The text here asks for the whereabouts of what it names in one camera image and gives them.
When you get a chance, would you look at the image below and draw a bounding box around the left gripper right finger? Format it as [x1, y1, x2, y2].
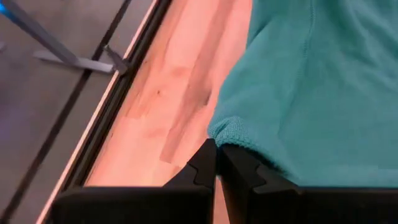
[218, 144, 398, 224]

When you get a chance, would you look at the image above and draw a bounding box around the black aluminium table frame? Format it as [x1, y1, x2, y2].
[57, 0, 174, 194]

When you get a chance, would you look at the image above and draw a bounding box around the grey desk leg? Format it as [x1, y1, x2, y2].
[0, 0, 116, 75]

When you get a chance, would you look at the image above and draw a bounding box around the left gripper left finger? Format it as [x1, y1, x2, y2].
[49, 138, 218, 224]

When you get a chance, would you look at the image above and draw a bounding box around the teal towel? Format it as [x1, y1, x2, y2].
[207, 0, 398, 189]

